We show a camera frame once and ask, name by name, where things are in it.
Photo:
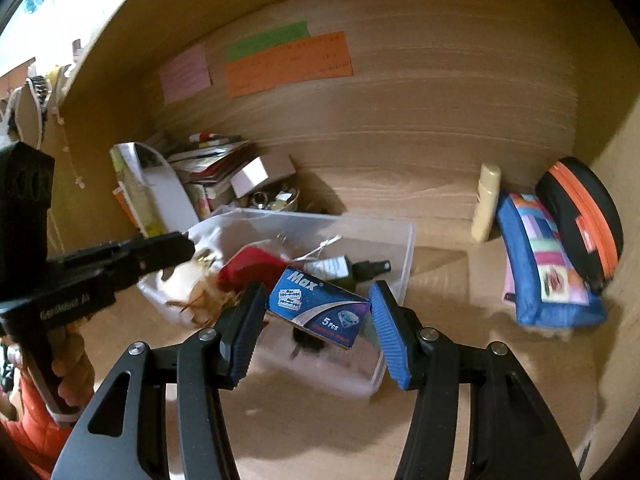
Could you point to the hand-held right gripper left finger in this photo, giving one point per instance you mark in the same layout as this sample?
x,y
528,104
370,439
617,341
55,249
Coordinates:
x,y
247,335

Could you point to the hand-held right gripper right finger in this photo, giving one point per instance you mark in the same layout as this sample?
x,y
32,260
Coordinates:
x,y
391,335

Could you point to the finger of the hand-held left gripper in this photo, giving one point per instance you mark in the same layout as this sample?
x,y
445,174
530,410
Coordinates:
x,y
160,252

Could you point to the small blue cardboard box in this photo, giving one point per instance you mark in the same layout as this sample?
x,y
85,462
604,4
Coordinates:
x,y
317,305

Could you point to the clear plastic storage box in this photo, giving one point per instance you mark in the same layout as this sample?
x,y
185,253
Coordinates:
x,y
380,245

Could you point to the person's left forearm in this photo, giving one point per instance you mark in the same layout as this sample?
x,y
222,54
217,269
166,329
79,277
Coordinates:
x,y
30,425

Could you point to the wooden desktop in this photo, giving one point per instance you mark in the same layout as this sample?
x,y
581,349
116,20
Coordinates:
x,y
440,270

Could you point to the person's left hand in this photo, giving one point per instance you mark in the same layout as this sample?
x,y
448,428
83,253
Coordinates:
x,y
75,365

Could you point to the thin orange booklet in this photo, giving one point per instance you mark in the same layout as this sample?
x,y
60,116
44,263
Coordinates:
x,y
125,207

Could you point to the white paper bag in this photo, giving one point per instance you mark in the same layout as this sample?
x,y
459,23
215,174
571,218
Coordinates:
x,y
172,195

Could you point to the small black object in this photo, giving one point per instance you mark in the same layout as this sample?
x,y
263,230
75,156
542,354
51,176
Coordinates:
x,y
306,342

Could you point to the gold ribbon tangle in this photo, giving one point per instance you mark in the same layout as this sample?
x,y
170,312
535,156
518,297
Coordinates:
x,y
200,300

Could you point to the red plastic object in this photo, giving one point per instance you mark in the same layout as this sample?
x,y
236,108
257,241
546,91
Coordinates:
x,y
250,265

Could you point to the dark green spray bottle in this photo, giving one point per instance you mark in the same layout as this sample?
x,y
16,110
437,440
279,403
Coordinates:
x,y
365,269

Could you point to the stack of books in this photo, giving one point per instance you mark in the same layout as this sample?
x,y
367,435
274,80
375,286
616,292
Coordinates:
x,y
210,165

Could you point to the red white glue stick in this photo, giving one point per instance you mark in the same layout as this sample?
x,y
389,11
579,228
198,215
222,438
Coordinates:
x,y
207,137

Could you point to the metal bowl of trinkets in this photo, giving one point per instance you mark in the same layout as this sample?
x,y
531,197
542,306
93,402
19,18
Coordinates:
x,y
275,200

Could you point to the small white cardboard box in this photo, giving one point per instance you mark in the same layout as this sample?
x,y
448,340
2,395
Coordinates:
x,y
262,175

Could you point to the flat pink pouch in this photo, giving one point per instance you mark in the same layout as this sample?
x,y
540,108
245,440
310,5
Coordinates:
x,y
511,285

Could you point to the cream lotion tube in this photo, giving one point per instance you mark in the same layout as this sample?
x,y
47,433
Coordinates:
x,y
486,202

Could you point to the blue patchwork pouch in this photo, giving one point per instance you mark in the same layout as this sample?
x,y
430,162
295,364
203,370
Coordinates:
x,y
545,265

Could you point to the pink paper note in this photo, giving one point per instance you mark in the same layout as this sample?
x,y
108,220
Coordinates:
x,y
185,74

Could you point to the black orange zipper case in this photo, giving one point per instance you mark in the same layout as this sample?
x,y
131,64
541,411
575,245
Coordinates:
x,y
587,220

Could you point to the orange paper note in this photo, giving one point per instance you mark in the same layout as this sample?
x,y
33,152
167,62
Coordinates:
x,y
295,67

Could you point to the green paper note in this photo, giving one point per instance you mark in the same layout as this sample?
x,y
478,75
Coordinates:
x,y
265,42

